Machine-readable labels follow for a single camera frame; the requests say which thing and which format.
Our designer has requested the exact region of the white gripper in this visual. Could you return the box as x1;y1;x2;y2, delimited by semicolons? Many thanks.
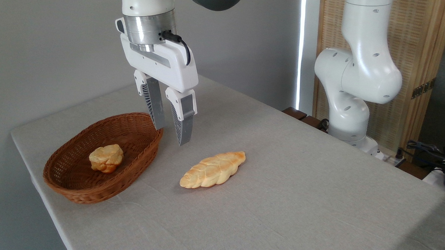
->
117;34;201;147

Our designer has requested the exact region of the long braided bread loaf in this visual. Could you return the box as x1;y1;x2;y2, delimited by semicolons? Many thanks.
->
179;149;246;190

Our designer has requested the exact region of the brown wicker oval basket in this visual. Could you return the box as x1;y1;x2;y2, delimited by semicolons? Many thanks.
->
42;109;164;207

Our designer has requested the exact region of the small round bread roll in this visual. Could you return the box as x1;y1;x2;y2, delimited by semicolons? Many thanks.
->
88;143;124;174

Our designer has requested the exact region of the dark brown wooden bench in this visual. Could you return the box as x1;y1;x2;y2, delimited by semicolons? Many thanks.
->
282;107;329;133

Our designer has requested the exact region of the grey linen tablecloth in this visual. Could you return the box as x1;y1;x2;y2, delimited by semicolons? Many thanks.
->
6;69;445;250

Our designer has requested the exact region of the wooden woven folding screen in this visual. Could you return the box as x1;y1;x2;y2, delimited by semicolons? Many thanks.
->
311;0;445;163

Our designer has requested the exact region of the black screen hinge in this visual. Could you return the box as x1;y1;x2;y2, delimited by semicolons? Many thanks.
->
411;77;436;100

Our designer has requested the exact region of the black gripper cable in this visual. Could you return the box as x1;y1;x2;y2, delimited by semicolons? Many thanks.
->
161;30;192;66

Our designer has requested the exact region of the black cable bundle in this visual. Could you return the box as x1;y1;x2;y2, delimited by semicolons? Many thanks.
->
395;139;445;175

